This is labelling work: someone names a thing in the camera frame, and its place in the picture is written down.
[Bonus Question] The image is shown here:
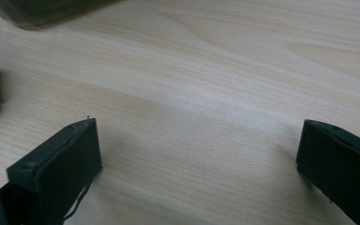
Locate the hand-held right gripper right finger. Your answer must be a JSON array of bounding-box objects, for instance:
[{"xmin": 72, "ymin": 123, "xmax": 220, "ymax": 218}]
[{"xmin": 295, "ymin": 119, "xmax": 360, "ymax": 225}]

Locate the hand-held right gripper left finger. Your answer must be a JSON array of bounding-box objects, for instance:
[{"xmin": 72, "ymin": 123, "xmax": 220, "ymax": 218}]
[{"xmin": 6, "ymin": 117, "xmax": 103, "ymax": 225}]

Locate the transparent grey plastic box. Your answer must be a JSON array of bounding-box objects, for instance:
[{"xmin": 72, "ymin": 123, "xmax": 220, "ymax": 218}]
[{"xmin": 0, "ymin": 0, "xmax": 116, "ymax": 31}]

